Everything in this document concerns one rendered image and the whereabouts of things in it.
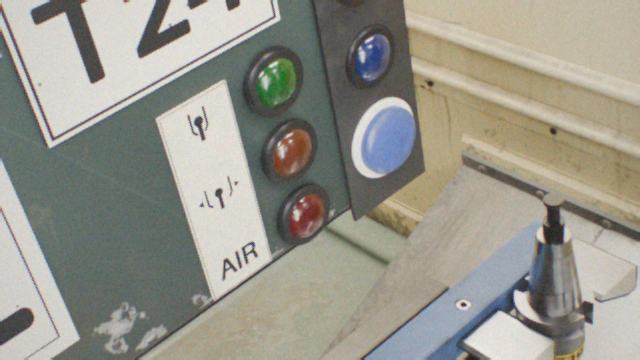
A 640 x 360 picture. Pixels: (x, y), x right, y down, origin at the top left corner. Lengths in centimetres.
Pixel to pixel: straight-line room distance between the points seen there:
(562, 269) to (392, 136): 39
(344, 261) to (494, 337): 108
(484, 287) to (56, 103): 57
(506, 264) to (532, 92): 61
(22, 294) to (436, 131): 133
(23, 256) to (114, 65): 7
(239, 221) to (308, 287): 145
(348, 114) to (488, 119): 113
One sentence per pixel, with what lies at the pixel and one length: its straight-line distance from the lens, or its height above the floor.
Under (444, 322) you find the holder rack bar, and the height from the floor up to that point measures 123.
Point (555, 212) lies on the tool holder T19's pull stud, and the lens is 76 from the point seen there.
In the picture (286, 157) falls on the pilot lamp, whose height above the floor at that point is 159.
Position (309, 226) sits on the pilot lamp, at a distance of 40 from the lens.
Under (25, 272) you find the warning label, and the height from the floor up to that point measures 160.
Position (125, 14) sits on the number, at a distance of 33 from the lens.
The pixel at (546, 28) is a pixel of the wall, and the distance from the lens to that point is 136.
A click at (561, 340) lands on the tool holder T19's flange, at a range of 82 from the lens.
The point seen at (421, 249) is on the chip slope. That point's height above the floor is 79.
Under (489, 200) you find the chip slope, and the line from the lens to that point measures 156.
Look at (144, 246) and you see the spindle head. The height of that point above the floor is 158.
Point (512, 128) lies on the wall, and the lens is 150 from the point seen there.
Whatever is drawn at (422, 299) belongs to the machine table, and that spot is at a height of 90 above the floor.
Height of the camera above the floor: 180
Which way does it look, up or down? 36 degrees down
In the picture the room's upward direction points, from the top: 12 degrees counter-clockwise
